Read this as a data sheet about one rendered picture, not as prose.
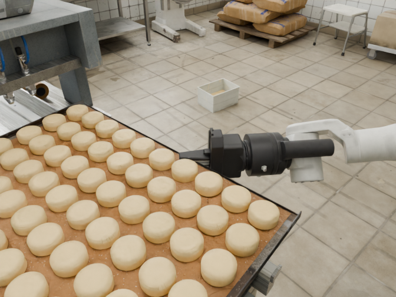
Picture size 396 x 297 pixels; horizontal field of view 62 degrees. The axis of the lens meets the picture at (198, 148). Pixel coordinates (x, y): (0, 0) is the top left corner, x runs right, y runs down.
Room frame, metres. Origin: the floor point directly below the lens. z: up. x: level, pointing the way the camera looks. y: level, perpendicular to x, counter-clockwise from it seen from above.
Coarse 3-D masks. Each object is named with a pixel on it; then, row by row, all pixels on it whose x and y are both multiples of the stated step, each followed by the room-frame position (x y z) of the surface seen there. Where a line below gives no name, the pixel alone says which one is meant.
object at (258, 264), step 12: (36, 120) 0.65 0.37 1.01; (12, 132) 0.60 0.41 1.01; (204, 168) 0.49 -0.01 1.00; (252, 192) 0.42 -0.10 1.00; (276, 204) 0.39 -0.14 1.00; (300, 216) 0.37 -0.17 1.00; (288, 228) 0.33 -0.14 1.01; (276, 240) 0.32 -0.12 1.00; (264, 252) 0.30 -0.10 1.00; (252, 264) 0.28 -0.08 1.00; (264, 264) 0.27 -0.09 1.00; (252, 276) 0.25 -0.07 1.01; (240, 288) 0.24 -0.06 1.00
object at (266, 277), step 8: (0, 96) 0.97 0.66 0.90; (0, 104) 0.95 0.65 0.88; (8, 104) 0.92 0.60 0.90; (16, 104) 0.92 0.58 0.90; (8, 112) 0.92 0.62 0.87; (16, 112) 0.87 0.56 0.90; (24, 112) 0.87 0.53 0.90; (32, 112) 0.87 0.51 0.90; (16, 120) 0.89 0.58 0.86; (24, 120) 0.85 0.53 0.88; (32, 120) 0.82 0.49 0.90; (272, 264) 0.34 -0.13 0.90; (264, 272) 0.32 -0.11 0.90; (272, 272) 0.32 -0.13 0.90; (256, 280) 0.33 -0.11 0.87; (264, 280) 0.32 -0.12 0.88; (272, 280) 0.31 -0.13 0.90; (256, 288) 0.33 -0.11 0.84; (264, 288) 0.32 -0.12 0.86
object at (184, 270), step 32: (128, 128) 0.63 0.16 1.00; (128, 192) 0.42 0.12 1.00; (0, 224) 0.35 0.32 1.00; (64, 224) 0.35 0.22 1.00; (128, 224) 0.35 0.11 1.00; (192, 224) 0.35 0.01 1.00; (32, 256) 0.29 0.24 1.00; (96, 256) 0.29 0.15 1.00; (160, 256) 0.29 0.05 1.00; (256, 256) 0.29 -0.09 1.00; (0, 288) 0.24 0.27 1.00; (64, 288) 0.24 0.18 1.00; (128, 288) 0.24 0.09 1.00; (224, 288) 0.24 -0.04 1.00
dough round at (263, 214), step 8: (256, 200) 0.38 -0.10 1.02; (264, 200) 0.38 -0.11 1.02; (256, 208) 0.37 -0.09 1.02; (264, 208) 0.37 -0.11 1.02; (272, 208) 0.37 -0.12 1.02; (248, 216) 0.36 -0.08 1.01; (256, 216) 0.35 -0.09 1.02; (264, 216) 0.35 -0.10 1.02; (272, 216) 0.35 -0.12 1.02; (256, 224) 0.34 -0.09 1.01; (264, 224) 0.34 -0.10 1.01; (272, 224) 0.34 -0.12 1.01
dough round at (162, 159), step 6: (156, 150) 0.52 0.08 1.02; (162, 150) 0.52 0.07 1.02; (168, 150) 0.52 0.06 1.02; (150, 156) 0.50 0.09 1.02; (156, 156) 0.50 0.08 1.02; (162, 156) 0.50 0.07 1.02; (168, 156) 0.50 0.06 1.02; (150, 162) 0.49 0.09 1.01; (156, 162) 0.48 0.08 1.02; (162, 162) 0.48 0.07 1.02; (168, 162) 0.48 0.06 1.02; (156, 168) 0.48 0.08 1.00; (162, 168) 0.48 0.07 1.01; (168, 168) 0.48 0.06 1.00
